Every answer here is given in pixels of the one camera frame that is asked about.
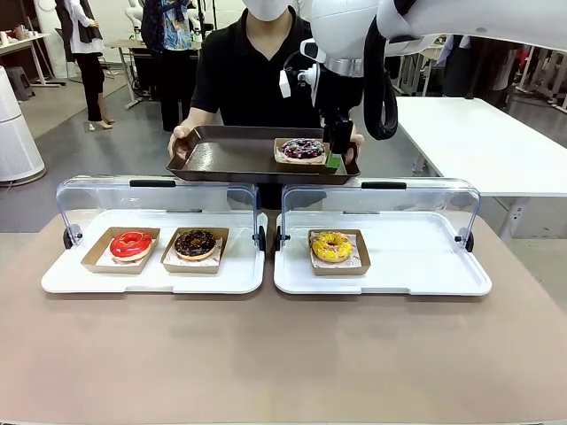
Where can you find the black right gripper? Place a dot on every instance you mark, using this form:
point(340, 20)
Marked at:
point(337, 99)

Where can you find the purple glazed donut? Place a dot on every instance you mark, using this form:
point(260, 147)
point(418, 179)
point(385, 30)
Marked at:
point(303, 148)

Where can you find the cardboard box of purple donut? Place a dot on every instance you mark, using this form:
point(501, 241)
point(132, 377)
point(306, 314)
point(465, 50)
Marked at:
point(283, 160)

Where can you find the dark brown serving tray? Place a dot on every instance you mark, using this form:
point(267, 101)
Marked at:
point(230, 155)

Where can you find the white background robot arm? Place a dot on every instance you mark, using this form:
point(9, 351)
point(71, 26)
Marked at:
point(133, 17)

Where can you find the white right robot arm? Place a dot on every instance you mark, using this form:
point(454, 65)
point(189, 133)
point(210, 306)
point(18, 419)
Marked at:
point(345, 26)

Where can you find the person's right forearm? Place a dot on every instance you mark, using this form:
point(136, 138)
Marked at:
point(199, 117)

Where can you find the yellow sprinkled donut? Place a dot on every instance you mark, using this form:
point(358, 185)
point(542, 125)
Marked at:
point(332, 248)

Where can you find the person in black shirt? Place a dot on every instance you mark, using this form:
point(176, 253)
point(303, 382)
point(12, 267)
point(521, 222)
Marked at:
point(248, 79)

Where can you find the white paper under yellow donut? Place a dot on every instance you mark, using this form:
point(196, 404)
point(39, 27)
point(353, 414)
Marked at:
point(356, 252)

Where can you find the cardboard box of yellow donut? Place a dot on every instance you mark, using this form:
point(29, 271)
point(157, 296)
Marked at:
point(339, 270)

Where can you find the white donut display tray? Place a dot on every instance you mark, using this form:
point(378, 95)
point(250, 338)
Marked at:
point(230, 279)
point(421, 265)

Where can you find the white paper under chocolate donut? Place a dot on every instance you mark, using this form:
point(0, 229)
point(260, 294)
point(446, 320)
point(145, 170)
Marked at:
point(220, 248)

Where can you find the chocolate glazed donut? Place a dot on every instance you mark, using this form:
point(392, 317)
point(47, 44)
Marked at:
point(195, 243)

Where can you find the person in patterned shirt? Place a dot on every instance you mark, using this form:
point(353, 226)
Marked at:
point(177, 66)

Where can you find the cardboard box of chocolate donut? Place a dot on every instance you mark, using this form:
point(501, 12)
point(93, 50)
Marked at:
point(195, 267)

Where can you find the red glazed donut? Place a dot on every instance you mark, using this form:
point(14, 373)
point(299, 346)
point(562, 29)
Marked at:
point(130, 245)

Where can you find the white paper under red donut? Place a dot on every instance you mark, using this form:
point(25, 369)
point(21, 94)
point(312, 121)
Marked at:
point(111, 262)

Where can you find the person in white shirt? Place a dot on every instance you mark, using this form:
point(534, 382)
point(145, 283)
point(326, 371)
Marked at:
point(86, 44)

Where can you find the cardboard box of red donut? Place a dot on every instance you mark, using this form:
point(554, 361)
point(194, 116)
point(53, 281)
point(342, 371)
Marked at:
point(95, 261)

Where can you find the person's left hand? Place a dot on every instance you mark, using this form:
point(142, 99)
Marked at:
point(358, 144)

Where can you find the person's right hand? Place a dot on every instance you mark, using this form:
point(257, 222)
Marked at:
point(177, 135)

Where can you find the clear display lid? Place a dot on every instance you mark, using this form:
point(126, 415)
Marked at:
point(398, 203)
point(111, 199)

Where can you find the small white background desk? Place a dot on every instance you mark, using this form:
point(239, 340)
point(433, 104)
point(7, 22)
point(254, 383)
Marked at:
point(412, 66)

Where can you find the large white table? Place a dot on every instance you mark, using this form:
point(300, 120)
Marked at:
point(478, 141)

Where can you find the white face mask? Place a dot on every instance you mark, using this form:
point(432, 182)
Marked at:
point(268, 9)

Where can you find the bystanders in dark clothes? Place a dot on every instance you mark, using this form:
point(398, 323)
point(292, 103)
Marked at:
point(496, 66)

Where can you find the beige background table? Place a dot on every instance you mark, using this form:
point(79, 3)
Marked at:
point(128, 46)

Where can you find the white air purifier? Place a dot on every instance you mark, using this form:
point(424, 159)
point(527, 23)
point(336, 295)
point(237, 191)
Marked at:
point(15, 133)

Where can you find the grey plastic stool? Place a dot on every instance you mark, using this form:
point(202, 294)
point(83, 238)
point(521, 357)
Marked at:
point(20, 84)

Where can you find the white desk with cups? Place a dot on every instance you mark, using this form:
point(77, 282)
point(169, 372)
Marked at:
point(22, 42)

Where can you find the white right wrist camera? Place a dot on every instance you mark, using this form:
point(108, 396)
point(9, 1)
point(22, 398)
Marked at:
point(284, 84)

